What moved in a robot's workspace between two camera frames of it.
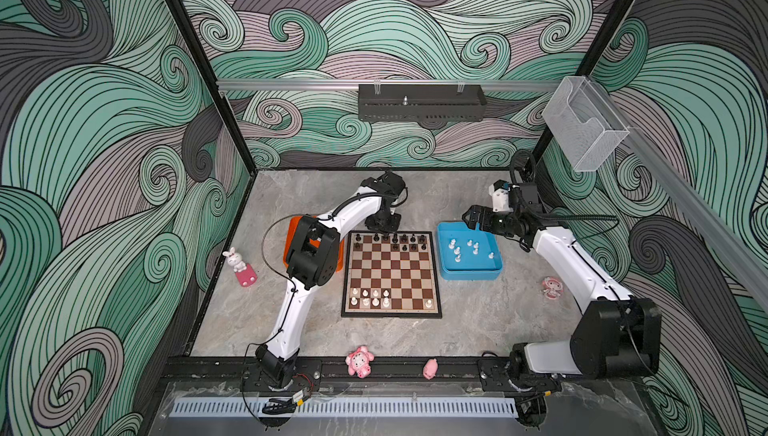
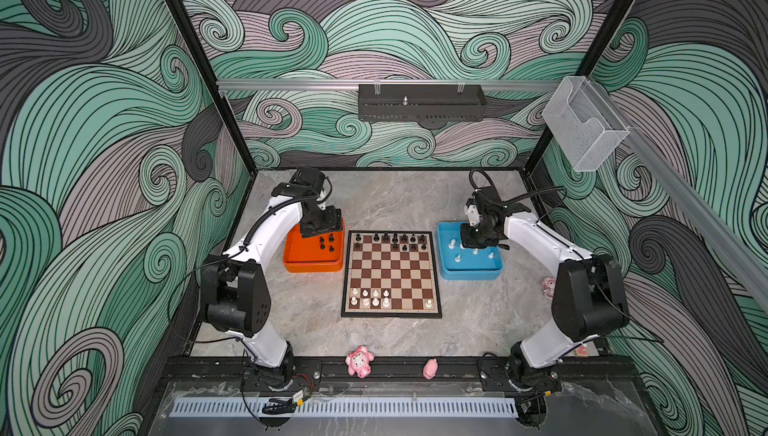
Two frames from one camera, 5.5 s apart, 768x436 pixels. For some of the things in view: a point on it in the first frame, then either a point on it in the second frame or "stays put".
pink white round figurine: x=552 y=288 stays put
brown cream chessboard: x=390 y=275 stays put
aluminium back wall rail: x=486 y=83 stays put
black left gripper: x=396 y=219 to x=333 y=223
